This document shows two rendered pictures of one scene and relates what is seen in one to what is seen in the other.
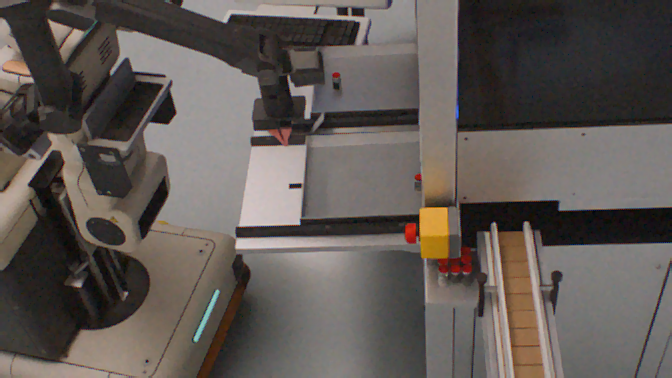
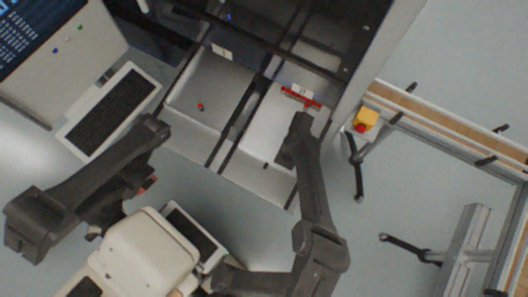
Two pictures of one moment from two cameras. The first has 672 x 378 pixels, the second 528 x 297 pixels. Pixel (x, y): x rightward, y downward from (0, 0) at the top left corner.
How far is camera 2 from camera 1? 132 cm
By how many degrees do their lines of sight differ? 41
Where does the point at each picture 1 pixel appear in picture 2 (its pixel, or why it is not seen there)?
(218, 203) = not seen: hidden behind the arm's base
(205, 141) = not seen: hidden behind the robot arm
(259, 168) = (240, 178)
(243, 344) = (215, 229)
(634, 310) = not seen: hidden behind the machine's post
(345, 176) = (273, 137)
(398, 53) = (192, 64)
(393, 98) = (229, 86)
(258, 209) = (272, 191)
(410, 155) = (277, 100)
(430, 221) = (367, 117)
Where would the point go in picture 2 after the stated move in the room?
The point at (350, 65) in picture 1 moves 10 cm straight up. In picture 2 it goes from (185, 93) to (181, 82)
